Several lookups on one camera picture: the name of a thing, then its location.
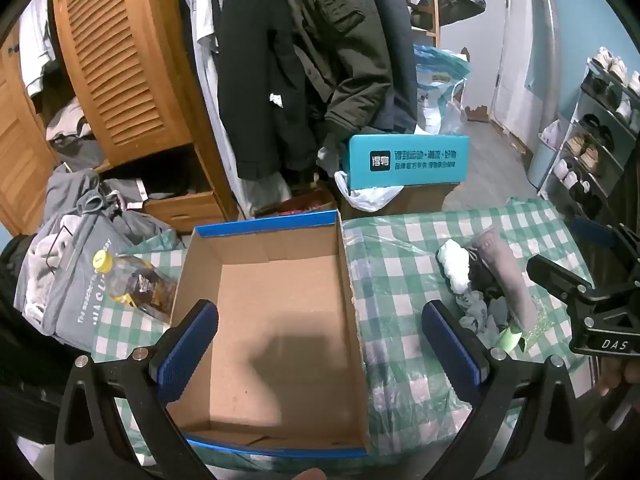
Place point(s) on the grey hoodie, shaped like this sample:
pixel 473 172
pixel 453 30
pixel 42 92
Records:
pixel 95 195

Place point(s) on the white hanging garment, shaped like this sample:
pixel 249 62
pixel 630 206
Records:
pixel 37 50

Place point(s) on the louvred wooden wardrobe door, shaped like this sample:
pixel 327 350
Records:
pixel 115 60
pixel 20 160

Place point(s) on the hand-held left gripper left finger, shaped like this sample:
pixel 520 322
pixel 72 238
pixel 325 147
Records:
pixel 187 355

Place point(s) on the pale blue trash bin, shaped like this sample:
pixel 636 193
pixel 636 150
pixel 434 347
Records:
pixel 542 165

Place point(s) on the group of assorted shoes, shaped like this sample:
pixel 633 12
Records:
pixel 582 152

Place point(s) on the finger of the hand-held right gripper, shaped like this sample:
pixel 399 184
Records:
pixel 550 272
pixel 592 232

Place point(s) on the wooden wardrobe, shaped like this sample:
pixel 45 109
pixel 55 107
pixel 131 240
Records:
pixel 200 170

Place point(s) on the teal shoe box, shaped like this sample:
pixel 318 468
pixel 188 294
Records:
pixel 425 160

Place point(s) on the navy coat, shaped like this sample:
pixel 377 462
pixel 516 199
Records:
pixel 395 60

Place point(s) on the wooden shelf rack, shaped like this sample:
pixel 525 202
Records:
pixel 432 20

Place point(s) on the white door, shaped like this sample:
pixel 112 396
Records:
pixel 520 60

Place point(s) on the light green sock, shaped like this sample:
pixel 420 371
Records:
pixel 510 340

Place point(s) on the blue-rimmed cardboard box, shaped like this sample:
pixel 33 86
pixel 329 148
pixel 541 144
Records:
pixel 280 310

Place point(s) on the taupe sock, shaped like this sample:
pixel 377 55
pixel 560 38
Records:
pixel 505 270

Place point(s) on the person's left hand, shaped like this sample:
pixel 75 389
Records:
pixel 310 475

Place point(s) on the black backpack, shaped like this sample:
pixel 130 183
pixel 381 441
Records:
pixel 15 260

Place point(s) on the blue and white plastic bag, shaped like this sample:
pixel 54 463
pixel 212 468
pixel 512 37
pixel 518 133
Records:
pixel 435 90

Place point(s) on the person's right hand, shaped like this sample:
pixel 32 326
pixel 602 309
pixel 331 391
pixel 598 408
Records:
pixel 614 376

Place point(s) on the grey printed tote bag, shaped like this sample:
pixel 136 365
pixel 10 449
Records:
pixel 75 285

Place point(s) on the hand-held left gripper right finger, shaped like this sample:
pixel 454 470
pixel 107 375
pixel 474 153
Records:
pixel 450 345

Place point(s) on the grey folded clothes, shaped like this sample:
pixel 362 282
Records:
pixel 75 135

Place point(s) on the wooden wardrobe drawer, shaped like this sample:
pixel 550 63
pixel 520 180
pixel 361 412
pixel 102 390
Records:
pixel 182 210

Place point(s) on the black sock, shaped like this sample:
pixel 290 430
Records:
pixel 482 275

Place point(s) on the yellow-capped oil bottle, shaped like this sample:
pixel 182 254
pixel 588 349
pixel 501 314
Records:
pixel 140 285

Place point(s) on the metal shoe rack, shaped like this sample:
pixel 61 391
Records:
pixel 612 157

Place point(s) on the white fluffy sock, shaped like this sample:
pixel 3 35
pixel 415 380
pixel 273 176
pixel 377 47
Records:
pixel 455 265

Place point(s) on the black coat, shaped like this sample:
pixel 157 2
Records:
pixel 260 85

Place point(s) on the brown cardboard box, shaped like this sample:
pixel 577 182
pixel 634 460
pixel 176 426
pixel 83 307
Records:
pixel 420 200

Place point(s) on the olive green jacket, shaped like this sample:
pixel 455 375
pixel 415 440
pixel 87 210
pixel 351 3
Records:
pixel 345 35

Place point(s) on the long white shirt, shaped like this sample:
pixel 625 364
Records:
pixel 205 85

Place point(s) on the green checked cloth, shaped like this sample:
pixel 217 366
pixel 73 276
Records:
pixel 400 280

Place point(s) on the clear plastic bag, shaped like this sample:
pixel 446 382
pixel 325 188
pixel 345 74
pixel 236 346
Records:
pixel 452 117

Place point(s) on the pale printed plastic bag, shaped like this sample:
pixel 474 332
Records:
pixel 475 312

